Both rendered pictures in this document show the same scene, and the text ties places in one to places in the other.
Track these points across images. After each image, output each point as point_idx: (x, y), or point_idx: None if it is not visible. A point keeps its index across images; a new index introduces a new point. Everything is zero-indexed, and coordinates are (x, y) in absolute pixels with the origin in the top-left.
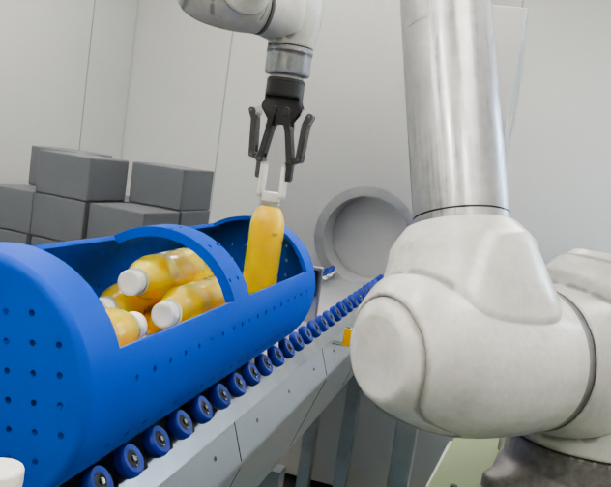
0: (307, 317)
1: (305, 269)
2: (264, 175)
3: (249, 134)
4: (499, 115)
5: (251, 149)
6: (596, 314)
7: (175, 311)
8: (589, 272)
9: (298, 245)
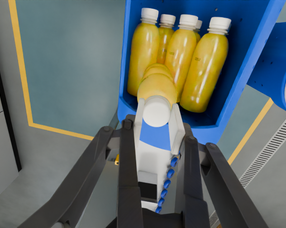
0: (141, 173)
1: (120, 97)
2: (173, 126)
3: (240, 182)
4: None
5: (215, 153)
6: None
7: None
8: None
9: (127, 113)
